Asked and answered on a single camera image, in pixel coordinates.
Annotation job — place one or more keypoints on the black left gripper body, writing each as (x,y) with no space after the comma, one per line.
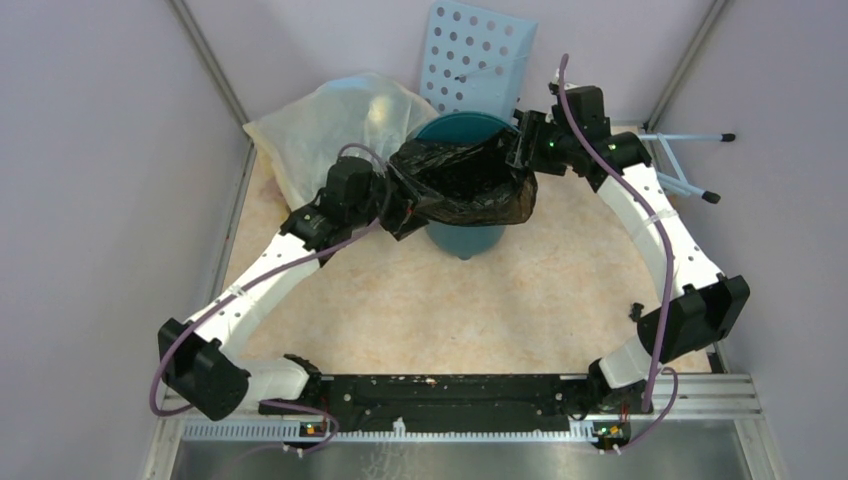
(369,211)

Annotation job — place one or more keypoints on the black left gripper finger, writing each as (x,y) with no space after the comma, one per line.
(404,190)
(402,219)

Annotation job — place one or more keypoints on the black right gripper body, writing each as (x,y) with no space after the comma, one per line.
(555,146)

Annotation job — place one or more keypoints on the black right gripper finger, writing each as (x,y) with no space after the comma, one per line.
(534,132)
(527,156)

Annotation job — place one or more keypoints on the black trash bag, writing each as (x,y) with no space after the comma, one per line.
(469,184)

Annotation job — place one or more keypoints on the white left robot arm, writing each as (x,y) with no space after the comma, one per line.
(198,356)

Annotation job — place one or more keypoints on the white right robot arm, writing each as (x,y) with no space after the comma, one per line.
(699,303)

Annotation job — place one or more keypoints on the teal plastic trash bin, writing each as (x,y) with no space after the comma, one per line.
(463,242)

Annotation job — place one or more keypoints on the translucent filled plastic bag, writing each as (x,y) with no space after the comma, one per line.
(303,138)

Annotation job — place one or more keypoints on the light blue perforated panel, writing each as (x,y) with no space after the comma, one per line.
(474,59)

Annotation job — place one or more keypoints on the light blue folding stand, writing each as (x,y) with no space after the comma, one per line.
(676,181)

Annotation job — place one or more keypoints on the small black plastic part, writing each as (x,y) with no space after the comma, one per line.
(636,311)

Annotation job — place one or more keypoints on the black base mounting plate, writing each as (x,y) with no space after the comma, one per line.
(477,403)

